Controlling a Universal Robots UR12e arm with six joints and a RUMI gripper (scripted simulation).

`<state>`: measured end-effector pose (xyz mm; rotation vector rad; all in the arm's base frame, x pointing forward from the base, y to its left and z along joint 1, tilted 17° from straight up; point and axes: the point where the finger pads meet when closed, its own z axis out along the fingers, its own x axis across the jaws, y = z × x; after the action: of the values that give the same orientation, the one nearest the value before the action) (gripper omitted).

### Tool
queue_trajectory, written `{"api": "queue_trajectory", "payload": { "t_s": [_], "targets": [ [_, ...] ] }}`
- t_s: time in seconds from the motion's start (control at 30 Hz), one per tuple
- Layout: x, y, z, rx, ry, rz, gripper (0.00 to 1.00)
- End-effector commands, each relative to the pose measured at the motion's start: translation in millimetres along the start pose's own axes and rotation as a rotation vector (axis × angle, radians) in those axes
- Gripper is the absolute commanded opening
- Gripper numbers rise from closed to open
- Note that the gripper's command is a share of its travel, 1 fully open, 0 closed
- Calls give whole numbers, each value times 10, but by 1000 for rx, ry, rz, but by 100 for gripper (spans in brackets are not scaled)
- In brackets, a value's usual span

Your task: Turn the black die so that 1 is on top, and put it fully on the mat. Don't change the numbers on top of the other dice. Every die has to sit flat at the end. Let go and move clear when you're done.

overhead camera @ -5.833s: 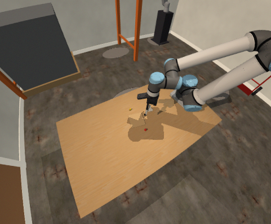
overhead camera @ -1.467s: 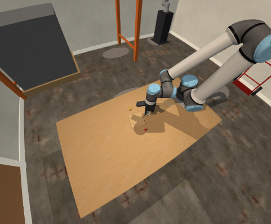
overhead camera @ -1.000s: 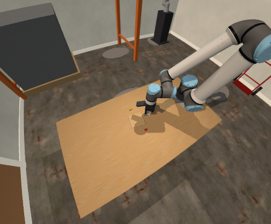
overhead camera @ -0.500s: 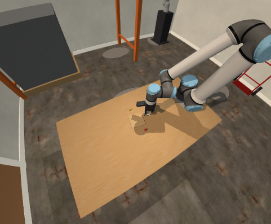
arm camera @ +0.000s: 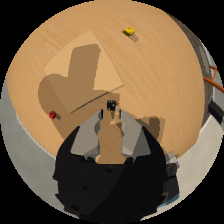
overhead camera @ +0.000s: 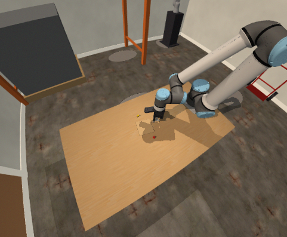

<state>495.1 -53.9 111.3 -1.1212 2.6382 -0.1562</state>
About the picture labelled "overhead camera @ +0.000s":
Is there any tan flat mat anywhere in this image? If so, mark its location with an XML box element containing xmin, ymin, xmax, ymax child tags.
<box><xmin>136</xmin><ymin>119</ymin><xmax>154</xmax><ymax>136</ymax></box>

